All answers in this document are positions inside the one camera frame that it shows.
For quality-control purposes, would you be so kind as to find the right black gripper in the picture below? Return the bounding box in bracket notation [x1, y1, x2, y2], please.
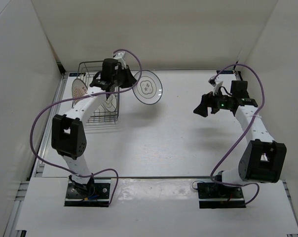
[193, 87, 233, 118]

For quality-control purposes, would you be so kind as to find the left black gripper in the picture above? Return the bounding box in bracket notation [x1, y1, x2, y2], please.
[112, 65, 138, 89]

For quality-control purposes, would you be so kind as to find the white plate dark rim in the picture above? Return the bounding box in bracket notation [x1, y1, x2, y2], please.
[101, 94, 117, 113]

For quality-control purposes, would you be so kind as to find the orange sunburst pattern plate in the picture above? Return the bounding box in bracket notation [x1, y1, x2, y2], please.
[72, 79, 87, 104]

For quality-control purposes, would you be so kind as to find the white plate green rim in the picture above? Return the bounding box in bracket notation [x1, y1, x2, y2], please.
[132, 70, 163, 105]

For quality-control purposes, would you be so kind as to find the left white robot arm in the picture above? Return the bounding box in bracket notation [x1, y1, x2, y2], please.
[51, 54, 137, 198]

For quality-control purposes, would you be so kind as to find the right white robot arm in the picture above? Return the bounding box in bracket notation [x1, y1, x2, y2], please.
[193, 78, 287, 198]

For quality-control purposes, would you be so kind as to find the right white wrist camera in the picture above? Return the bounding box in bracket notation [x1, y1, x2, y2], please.
[208, 78, 223, 96]

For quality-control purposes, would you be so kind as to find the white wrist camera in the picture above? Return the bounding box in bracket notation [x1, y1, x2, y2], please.
[208, 78, 223, 96]
[113, 51, 127, 69]

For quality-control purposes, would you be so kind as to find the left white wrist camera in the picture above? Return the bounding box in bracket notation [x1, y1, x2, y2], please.
[113, 51, 127, 69]

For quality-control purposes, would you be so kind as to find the metal wire dish rack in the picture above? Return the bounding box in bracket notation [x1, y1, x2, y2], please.
[74, 61, 120, 126]

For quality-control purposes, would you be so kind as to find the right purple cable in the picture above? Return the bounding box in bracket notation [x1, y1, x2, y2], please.
[210, 64, 265, 205]

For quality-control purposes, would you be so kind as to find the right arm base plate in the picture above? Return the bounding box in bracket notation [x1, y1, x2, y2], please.
[197, 182, 246, 209]

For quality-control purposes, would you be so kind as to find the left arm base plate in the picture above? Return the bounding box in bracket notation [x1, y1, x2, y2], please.
[64, 179, 111, 207]

